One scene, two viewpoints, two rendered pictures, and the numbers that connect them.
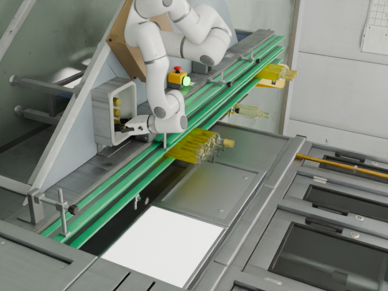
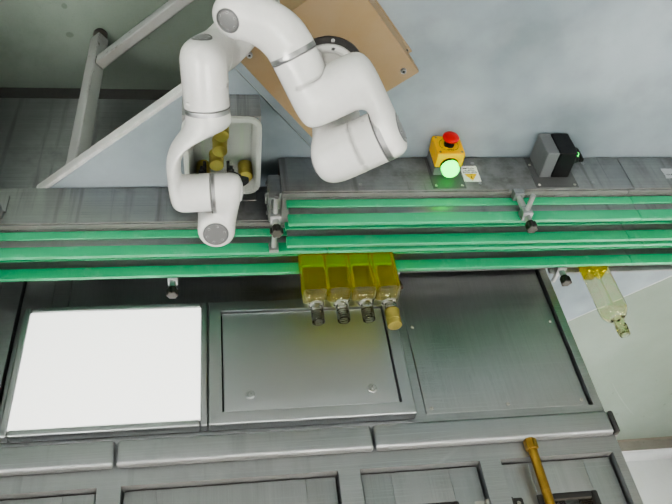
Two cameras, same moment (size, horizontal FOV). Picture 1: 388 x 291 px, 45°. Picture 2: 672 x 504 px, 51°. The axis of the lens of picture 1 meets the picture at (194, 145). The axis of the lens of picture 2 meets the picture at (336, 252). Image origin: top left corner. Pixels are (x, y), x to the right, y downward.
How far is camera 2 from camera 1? 148 cm
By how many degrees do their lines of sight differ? 45
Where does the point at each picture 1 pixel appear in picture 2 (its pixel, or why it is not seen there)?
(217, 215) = (232, 397)
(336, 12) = not seen: outside the picture
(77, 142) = (142, 154)
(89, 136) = not seen: hidden behind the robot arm
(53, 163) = (87, 161)
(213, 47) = (325, 150)
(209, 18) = (338, 93)
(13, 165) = not seen: hidden behind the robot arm
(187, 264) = (86, 413)
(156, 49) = (190, 96)
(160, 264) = (69, 381)
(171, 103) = (188, 192)
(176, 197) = (244, 325)
